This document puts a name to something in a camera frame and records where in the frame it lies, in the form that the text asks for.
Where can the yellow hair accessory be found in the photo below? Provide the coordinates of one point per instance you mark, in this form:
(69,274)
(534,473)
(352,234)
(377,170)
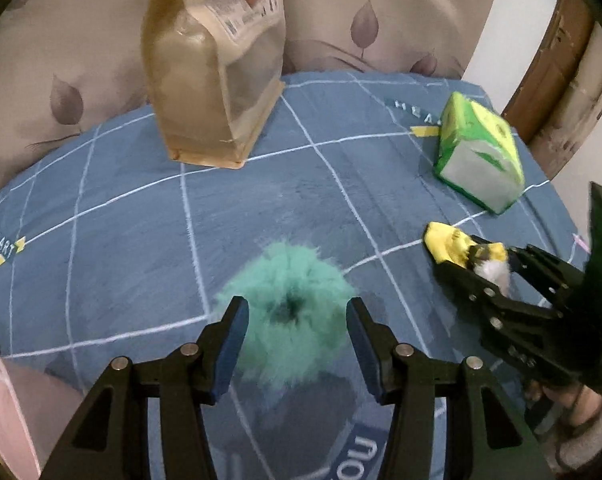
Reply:
(448,242)

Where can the teal fluffy scrunchie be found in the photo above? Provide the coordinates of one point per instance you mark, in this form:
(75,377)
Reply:
(281,280)

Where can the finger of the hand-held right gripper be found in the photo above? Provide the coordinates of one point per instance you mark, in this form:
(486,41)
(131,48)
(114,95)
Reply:
(536,260)
(486,292)

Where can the green tissue pack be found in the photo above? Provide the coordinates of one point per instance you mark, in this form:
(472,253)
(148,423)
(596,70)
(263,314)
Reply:
(481,160)

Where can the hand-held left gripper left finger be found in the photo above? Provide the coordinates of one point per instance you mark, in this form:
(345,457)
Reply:
(231,347)

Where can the brown wooden door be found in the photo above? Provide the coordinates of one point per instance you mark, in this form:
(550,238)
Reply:
(556,85)

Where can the person's right hand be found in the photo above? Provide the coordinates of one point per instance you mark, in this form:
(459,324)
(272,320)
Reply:
(588,407)

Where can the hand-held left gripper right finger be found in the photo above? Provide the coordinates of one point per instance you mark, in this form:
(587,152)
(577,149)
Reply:
(365,347)

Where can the beige leaf-print curtain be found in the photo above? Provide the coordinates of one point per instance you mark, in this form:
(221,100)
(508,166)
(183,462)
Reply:
(81,35)

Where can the blue checked tablecloth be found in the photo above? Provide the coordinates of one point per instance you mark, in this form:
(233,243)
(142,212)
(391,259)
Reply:
(131,220)

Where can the brown kraft paper bag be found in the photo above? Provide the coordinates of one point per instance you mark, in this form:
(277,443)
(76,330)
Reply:
(201,60)

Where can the pink mug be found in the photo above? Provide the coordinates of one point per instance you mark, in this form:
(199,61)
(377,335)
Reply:
(11,410)

